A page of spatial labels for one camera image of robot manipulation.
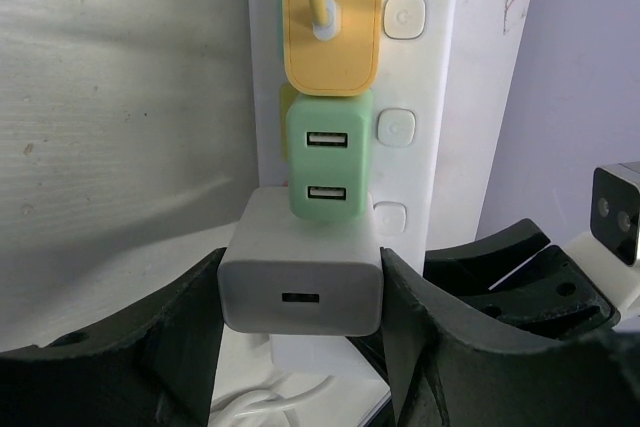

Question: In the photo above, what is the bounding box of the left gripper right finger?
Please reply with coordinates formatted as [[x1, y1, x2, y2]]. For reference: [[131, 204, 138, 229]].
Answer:
[[381, 249, 639, 426]]

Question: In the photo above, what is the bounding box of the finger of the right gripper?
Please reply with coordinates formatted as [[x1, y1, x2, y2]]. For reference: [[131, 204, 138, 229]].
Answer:
[[423, 219, 618, 332]]

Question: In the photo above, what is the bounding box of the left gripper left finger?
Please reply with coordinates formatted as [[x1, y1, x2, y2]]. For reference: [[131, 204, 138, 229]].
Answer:
[[1, 248, 225, 426]]

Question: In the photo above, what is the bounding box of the white usb charger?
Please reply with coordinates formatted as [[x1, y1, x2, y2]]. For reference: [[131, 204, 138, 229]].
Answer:
[[217, 187, 383, 337]]

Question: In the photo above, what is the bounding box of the white power strip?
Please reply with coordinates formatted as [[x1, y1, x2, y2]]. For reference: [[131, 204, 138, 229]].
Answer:
[[249, 0, 455, 379]]

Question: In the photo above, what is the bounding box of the green usb charger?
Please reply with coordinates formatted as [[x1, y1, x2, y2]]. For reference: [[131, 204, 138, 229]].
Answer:
[[286, 90, 374, 222]]

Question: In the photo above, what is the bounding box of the yellow usb charger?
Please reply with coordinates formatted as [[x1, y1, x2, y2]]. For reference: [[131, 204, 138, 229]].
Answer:
[[282, 0, 383, 97]]

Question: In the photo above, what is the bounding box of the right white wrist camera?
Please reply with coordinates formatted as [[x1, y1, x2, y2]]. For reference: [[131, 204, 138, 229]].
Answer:
[[565, 161, 639, 320]]

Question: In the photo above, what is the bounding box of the white power cord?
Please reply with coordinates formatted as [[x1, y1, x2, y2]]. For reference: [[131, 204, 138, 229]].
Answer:
[[209, 374, 336, 427]]

